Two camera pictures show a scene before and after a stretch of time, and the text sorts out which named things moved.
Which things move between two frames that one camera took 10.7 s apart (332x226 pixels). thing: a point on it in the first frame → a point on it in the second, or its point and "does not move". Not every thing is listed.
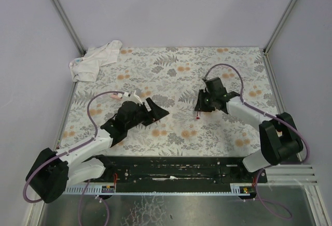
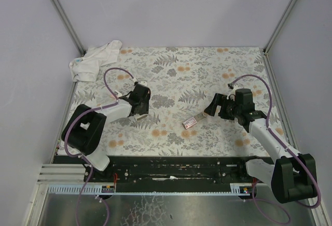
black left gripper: (148, 111) → (141, 106)
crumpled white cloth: (86, 67) does not move
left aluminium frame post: (64, 16) does not move
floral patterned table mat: (172, 77) does not move
